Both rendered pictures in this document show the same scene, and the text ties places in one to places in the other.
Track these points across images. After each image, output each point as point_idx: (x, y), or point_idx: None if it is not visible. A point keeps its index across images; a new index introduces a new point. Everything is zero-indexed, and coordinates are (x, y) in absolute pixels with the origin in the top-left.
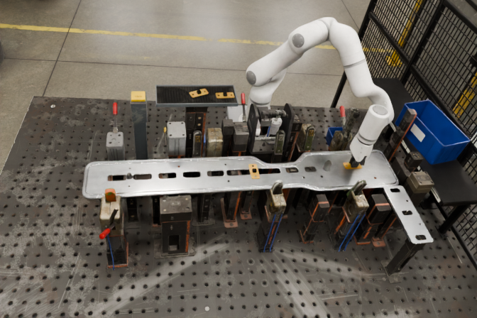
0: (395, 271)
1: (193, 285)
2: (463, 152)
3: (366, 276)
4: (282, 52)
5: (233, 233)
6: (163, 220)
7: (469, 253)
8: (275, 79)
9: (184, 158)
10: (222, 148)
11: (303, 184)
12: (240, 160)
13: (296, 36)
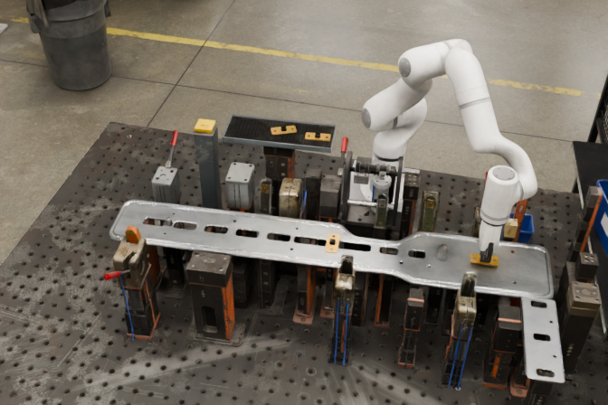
0: None
1: (223, 382)
2: None
3: None
4: (400, 83)
5: (300, 332)
6: (191, 279)
7: None
8: (404, 124)
9: (246, 212)
10: (308, 211)
11: (396, 271)
12: (319, 226)
13: (402, 61)
